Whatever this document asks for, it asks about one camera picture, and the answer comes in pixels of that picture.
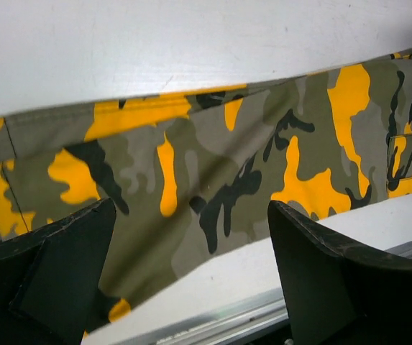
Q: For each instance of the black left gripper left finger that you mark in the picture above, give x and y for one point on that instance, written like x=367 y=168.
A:
x=49 y=277

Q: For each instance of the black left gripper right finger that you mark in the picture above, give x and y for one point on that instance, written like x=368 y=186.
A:
x=338 y=290

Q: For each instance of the olive yellow camouflage trousers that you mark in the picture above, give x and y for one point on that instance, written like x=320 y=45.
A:
x=191 y=174

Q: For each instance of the aluminium rail frame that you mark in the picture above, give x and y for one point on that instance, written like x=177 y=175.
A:
x=238 y=324

